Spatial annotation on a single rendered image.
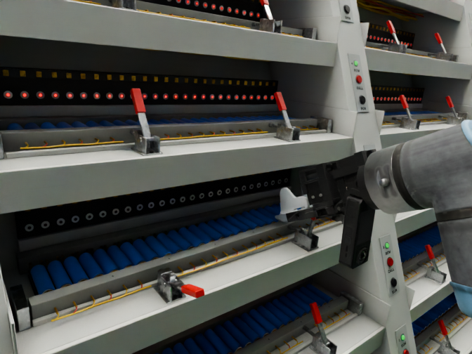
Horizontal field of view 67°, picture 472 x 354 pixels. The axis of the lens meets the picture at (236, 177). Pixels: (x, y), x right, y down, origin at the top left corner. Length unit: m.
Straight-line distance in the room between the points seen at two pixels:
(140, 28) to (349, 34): 0.46
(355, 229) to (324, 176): 0.09
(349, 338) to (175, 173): 0.46
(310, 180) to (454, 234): 0.22
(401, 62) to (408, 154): 0.55
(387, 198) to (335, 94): 0.34
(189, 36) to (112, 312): 0.39
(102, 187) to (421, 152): 0.38
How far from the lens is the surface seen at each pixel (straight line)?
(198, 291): 0.43
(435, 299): 1.02
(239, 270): 0.56
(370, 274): 0.80
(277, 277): 0.59
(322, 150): 0.69
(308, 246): 0.64
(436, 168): 0.46
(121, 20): 0.52
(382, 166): 0.50
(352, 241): 0.56
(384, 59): 0.94
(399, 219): 0.87
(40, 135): 0.50
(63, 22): 0.50
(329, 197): 0.56
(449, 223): 0.46
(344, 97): 0.77
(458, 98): 1.42
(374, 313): 0.82
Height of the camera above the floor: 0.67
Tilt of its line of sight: 1 degrees up
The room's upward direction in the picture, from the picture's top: 9 degrees counter-clockwise
